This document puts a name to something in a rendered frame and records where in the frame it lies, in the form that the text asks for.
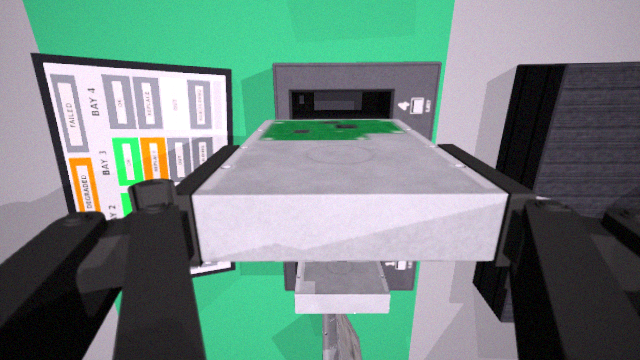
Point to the green flat mat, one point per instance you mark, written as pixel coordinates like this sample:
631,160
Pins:
246,314

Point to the black-framed status screen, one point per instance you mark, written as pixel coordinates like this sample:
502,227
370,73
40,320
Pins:
114,123

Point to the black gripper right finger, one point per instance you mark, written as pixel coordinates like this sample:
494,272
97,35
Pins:
567,302

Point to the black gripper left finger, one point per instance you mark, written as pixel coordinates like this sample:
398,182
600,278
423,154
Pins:
44,317

